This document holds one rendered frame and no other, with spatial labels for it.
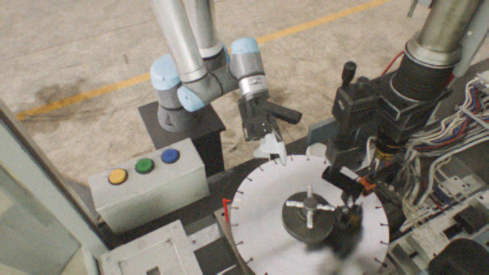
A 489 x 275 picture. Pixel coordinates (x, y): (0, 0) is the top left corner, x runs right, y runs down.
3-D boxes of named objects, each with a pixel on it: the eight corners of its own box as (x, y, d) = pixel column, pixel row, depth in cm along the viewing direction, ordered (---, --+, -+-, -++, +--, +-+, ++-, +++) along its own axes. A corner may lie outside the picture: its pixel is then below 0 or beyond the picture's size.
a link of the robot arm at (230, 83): (203, 79, 101) (213, 66, 91) (233, 65, 106) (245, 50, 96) (217, 101, 102) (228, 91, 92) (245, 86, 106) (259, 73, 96)
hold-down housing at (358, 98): (331, 173, 63) (355, 93, 48) (319, 155, 66) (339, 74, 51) (357, 165, 65) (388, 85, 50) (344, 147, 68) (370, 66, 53)
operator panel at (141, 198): (115, 237, 91) (95, 210, 80) (107, 205, 97) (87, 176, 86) (210, 194, 99) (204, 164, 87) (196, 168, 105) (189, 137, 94)
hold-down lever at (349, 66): (357, 91, 50) (374, 85, 50) (337, 63, 53) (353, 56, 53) (349, 119, 56) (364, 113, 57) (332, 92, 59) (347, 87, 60)
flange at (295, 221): (298, 185, 77) (299, 179, 75) (343, 211, 72) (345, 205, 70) (271, 221, 71) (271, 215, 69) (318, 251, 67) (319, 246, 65)
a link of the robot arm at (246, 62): (250, 47, 96) (261, 33, 89) (258, 84, 95) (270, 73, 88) (224, 49, 93) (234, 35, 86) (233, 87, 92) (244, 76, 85)
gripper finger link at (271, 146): (266, 169, 80) (255, 141, 86) (289, 163, 80) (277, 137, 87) (266, 161, 77) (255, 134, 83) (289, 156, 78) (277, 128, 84)
